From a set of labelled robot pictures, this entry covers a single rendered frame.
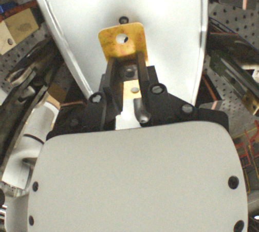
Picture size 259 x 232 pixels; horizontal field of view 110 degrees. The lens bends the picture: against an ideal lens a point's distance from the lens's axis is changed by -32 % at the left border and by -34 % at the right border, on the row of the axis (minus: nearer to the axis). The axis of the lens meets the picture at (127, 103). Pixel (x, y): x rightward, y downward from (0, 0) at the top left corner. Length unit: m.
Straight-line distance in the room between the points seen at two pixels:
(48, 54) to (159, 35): 0.17
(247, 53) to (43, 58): 0.34
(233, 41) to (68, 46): 0.29
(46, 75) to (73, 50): 0.06
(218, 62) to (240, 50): 0.05
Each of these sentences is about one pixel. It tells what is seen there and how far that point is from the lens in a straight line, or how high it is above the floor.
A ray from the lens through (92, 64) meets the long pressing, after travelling 0.22.
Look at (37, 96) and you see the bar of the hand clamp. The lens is 0.20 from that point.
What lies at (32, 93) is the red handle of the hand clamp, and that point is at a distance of 0.20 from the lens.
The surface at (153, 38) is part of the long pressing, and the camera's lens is 0.19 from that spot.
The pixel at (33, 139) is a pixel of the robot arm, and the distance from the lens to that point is 0.64.
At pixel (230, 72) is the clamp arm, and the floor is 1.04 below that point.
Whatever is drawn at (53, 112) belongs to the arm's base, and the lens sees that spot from 0.74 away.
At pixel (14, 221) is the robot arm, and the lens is 0.53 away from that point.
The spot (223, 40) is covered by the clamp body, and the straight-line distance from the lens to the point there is 0.29.
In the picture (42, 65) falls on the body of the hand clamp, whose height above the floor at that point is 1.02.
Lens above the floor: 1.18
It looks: 41 degrees down
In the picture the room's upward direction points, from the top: 180 degrees counter-clockwise
